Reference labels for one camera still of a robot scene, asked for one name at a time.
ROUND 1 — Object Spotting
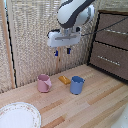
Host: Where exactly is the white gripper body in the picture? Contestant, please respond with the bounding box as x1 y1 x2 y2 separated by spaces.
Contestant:
46 28 82 48

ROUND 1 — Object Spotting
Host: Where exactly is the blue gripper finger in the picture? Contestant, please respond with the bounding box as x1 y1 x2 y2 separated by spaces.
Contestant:
66 47 72 55
54 48 60 58

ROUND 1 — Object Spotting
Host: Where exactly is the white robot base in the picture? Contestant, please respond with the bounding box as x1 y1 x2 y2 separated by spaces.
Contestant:
111 105 128 128

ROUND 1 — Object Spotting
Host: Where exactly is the dark brown drawer cabinet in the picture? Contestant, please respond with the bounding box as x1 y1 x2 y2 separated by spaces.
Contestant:
87 9 128 83

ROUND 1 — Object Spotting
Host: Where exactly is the yellow wooden block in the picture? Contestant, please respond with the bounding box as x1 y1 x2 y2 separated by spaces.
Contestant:
58 75 72 85

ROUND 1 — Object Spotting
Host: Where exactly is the woven bamboo screen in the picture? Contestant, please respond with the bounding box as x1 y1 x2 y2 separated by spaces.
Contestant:
6 0 128 88

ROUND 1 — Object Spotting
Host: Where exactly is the pink mug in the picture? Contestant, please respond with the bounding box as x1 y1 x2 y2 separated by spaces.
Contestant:
36 73 53 94

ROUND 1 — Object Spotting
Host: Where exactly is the blue mug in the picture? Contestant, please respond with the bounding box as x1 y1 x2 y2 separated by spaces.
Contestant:
69 75 86 96

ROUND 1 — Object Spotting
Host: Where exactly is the white patterned plate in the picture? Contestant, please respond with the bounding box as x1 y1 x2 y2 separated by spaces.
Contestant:
0 101 42 128

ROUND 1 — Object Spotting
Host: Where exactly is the thin wooden post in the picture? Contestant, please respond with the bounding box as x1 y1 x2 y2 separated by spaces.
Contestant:
54 0 66 76

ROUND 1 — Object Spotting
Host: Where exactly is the white bar handle free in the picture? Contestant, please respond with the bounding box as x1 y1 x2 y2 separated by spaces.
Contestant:
97 55 122 67

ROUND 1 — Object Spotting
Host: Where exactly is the black cable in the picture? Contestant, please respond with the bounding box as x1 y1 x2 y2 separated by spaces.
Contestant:
80 16 128 37

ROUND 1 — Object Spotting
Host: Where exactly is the brown drawer with free handle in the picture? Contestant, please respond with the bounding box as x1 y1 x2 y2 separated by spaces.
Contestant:
89 41 128 81

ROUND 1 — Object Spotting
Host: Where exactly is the wide wooden post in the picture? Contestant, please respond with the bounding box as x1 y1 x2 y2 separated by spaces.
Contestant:
0 0 17 90

